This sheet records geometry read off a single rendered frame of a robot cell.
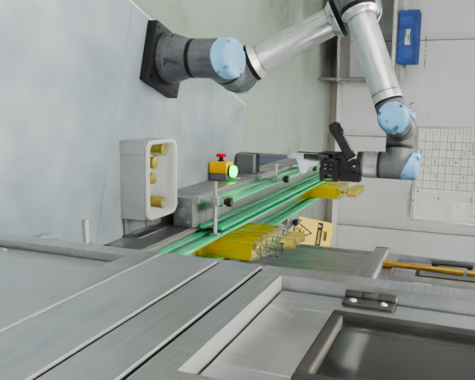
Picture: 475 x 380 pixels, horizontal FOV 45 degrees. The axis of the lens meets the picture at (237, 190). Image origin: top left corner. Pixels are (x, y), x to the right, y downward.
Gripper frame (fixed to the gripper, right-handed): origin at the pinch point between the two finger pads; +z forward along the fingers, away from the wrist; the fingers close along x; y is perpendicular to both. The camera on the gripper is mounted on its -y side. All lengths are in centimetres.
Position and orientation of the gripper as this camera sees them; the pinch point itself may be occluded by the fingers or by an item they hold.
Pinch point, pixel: (294, 153)
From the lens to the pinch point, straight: 168.7
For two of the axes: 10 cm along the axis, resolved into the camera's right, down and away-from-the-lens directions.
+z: -9.3, -0.7, 3.6
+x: 3.7, -1.3, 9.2
